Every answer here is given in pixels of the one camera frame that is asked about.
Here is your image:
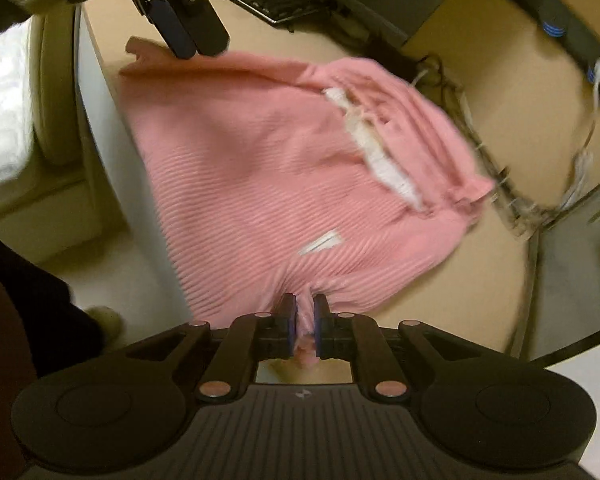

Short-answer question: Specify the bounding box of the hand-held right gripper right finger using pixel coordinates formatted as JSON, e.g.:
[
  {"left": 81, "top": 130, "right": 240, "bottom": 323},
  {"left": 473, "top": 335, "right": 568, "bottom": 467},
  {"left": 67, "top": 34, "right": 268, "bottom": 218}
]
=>
[{"left": 312, "top": 294, "right": 476, "bottom": 402}]

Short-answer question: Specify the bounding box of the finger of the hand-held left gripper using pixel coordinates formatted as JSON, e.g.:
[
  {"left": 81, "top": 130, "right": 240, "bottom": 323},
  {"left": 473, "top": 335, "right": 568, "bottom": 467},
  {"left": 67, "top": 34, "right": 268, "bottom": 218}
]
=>
[
  {"left": 110, "top": 0, "right": 197, "bottom": 59},
  {"left": 150, "top": 0, "right": 230, "bottom": 57}
]

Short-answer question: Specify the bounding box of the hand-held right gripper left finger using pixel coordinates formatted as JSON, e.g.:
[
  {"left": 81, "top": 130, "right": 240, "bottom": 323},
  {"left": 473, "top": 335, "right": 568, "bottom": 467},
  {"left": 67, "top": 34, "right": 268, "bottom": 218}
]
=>
[{"left": 125, "top": 294, "right": 298, "bottom": 402}]

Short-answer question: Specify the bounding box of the pink ribbed garment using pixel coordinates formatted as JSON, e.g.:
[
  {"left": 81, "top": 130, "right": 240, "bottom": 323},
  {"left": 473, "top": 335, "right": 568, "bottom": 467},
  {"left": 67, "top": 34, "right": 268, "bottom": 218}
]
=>
[{"left": 117, "top": 35, "right": 498, "bottom": 367}]

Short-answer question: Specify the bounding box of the white mattress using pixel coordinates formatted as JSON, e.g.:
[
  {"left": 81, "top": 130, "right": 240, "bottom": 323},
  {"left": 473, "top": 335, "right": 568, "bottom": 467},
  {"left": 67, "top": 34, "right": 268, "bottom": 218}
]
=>
[{"left": 0, "top": 34, "right": 37, "bottom": 192}]

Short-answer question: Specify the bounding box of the beige slipper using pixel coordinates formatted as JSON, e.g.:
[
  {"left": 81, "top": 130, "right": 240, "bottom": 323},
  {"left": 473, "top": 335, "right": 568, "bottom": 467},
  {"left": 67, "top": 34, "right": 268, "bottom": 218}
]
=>
[{"left": 86, "top": 306, "right": 127, "bottom": 352}]

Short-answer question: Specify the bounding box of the person's dark trouser leg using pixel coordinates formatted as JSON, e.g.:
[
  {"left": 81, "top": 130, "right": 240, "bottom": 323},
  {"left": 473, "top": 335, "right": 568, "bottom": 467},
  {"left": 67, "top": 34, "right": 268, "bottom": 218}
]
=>
[{"left": 0, "top": 222, "right": 106, "bottom": 411}]

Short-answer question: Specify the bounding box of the black power strip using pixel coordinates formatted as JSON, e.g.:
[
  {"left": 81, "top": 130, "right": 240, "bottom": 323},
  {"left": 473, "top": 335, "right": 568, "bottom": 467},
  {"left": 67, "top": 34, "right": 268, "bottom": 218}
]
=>
[{"left": 472, "top": 0, "right": 600, "bottom": 86}]

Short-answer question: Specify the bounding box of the tangled cable bundle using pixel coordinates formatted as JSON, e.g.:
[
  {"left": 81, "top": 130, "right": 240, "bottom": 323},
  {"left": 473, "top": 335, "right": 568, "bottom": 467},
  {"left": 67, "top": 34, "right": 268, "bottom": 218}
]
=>
[{"left": 410, "top": 54, "right": 556, "bottom": 233}]

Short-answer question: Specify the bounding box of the white charger cable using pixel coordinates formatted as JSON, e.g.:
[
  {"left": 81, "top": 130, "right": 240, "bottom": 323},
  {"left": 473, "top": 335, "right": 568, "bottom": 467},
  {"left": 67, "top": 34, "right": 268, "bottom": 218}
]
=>
[{"left": 555, "top": 56, "right": 600, "bottom": 212}]

